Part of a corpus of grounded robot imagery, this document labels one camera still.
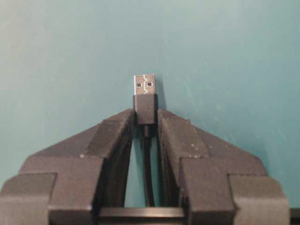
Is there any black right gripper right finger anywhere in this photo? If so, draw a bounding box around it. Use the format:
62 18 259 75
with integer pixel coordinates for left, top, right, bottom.
158 109 290 225

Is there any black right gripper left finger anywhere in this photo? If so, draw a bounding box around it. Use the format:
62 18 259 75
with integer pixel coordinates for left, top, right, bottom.
0 109 135 225

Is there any black USB cable plug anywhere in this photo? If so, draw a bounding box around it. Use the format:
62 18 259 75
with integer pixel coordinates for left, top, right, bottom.
133 74 158 207

